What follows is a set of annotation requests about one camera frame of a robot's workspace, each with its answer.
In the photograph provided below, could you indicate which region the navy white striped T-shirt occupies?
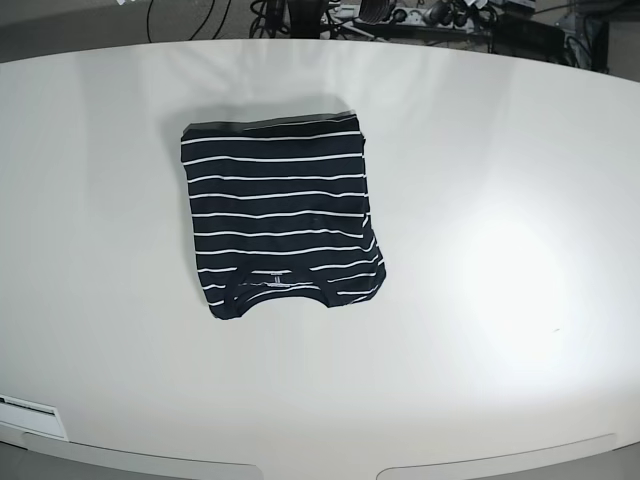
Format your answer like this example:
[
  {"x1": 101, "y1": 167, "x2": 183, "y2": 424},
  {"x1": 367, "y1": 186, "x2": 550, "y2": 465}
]
[{"x1": 180, "y1": 111, "x2": 386, "y2": 320}]

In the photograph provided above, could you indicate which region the white power strip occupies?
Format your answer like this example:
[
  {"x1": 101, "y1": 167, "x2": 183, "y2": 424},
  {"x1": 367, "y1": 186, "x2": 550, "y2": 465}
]
[{"x1": 328, "y1": 3, "x2": 476, "y2": 32}]

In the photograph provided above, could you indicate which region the black box behind table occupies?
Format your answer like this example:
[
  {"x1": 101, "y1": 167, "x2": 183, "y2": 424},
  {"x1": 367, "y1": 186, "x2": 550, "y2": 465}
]
[{"x1": 492, "y1": 14, "x2": 565, "y2": 56}]

